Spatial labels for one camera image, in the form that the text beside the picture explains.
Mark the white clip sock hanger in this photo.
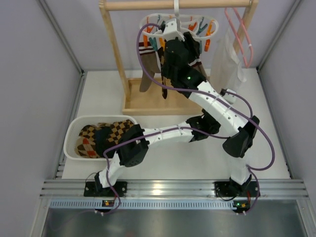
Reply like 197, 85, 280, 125
139, 0, 219, 52

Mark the black yellow checkered sock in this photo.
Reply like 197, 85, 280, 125
79, 119, 134, 145

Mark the dark navy sock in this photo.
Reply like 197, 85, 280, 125
95, 126, 116, 158

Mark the beige orange argyle sock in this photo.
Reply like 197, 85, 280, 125
75, 137, 100, 158

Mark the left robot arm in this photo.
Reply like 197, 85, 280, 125
94, 112, 221, 193

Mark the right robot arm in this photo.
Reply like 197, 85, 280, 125
161, 31, 260, 197

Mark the pink clothes hanger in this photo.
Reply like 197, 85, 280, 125
224, 7, 254, 68

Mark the wooden clothes rack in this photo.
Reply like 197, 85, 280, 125
99, 0, 258, 116

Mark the clear plastic bag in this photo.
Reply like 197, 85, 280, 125
209, 30, 246, 93

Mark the white perforated plastic basket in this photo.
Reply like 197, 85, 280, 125
64, 115, 137, 161

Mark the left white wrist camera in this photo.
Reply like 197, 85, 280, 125
220, 89, 237, 105

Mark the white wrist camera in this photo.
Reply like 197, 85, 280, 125
158, 18, 185, 41
220, 89, 237, 105

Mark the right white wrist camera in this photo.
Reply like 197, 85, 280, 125
158, 18, 185, 41

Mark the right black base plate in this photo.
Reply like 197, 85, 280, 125
214, 181, 260, 198

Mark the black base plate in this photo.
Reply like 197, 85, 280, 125
83, 181, 127, 198
214, 181, 260, 198

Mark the aluminium mounting rail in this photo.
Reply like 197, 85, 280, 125
39, 179, 309, 212

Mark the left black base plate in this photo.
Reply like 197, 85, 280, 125
83, 181, 127, 198

